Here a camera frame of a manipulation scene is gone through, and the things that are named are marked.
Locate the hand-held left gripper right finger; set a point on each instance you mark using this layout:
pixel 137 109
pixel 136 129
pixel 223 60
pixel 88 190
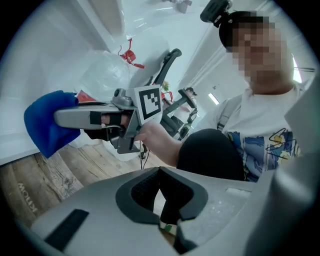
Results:
pixel 220 212

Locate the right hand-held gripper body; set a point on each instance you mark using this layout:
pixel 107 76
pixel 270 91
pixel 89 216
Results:
pixel 150 105

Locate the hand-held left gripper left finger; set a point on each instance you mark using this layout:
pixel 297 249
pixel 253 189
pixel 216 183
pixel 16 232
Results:
pixel 100 212

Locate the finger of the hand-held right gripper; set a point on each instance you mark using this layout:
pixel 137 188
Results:
pixel 100 135
pixel 75 117

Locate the white water dispenser cabinet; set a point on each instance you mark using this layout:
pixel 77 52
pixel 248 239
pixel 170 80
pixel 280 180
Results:
pixel 37 62

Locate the large clear water bottle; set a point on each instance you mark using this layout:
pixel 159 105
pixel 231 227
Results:
pixel 107 72
pixel 167 97

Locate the person's right hand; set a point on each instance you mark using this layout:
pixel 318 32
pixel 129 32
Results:
pixel 155 135

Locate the person's black trousers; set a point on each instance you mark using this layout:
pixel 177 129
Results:
pixel 210 155

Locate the white ceiling light panel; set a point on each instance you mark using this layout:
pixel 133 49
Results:
pixel 213 98

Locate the person's head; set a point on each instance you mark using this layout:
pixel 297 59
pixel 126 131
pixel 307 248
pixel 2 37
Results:
pixel 260 55

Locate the black head-mounted camera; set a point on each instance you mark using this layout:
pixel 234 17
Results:
pixel 215 11

